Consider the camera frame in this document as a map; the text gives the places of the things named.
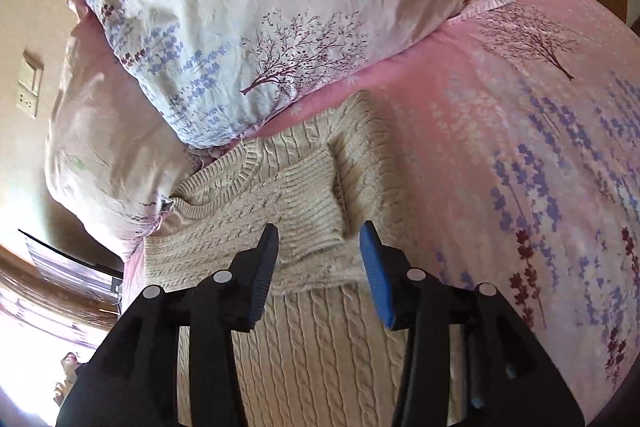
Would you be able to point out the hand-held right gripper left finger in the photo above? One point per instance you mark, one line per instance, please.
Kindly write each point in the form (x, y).
(265, 267)

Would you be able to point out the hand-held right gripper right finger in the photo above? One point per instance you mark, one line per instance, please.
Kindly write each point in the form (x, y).
(375, 272)

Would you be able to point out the pink floral bed sheet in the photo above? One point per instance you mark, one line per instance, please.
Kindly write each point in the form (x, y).
(500, 147)

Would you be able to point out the wooden bedside furniture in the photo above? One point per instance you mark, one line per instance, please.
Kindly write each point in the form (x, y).
(60, 277)

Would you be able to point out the pale pink pillow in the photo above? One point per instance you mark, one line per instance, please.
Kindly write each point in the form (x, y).
(105, 137)

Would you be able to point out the white floral pillow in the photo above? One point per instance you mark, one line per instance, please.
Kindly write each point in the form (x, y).
(240, 27)

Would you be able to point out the wall switch and socket panel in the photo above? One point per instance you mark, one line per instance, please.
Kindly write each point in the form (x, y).
(30, 82)

